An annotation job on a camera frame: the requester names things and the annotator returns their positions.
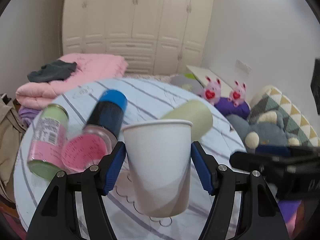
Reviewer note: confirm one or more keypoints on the folded purple blanket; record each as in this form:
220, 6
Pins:
28, 115

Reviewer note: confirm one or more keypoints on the pink bunny toy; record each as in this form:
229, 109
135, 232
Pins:
238, 94
212, 91

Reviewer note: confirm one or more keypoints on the grey plush toy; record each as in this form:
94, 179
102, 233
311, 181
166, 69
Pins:
271, 128

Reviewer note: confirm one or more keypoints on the wall socket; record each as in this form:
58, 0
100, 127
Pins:
242, 66

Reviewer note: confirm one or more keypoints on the white paper cup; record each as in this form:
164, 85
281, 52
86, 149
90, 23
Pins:
159, 159

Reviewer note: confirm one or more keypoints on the clear cup with pink label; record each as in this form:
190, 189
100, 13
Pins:
88, 148

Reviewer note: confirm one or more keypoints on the heart pattern bedsheet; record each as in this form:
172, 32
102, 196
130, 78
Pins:
160, 78

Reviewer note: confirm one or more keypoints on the cream wardrobe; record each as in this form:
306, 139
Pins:
159, 37

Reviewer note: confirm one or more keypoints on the dark grey garment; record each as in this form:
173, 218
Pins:
57, 70

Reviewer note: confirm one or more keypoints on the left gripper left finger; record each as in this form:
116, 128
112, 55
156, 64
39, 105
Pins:
56, 216

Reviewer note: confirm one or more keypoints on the white board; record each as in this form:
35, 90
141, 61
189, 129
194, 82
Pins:
201, 74

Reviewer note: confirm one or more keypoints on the purple cushion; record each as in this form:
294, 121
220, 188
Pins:
227, 108

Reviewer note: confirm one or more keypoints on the blue and black can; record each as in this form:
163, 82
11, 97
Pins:
108, 114

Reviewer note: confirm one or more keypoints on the light green plastic cup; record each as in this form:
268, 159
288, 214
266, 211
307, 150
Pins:
196, 112

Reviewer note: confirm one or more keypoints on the folded pink quilt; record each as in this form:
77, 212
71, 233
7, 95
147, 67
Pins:
90, 67

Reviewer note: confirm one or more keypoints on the green and pink can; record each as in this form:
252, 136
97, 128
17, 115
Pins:
44, 158

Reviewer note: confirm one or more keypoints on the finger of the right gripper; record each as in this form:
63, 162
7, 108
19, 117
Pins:
274, 150

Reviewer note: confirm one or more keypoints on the right pink bunny toy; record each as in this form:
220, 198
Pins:
238, 94

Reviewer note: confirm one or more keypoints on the striped white quilt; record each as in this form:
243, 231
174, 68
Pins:
147, 101

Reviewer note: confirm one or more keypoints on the beige jacket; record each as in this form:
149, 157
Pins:
11, 133

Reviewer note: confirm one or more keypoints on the grey flower pillow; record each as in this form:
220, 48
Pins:
186, 83

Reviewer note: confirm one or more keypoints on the triangle pattern pillow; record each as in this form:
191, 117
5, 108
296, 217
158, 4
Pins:
270, 98

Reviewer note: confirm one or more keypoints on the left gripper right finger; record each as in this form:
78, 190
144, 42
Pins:
259, 215

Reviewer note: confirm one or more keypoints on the left pink bunny toy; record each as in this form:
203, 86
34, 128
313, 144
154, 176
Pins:
212, 91

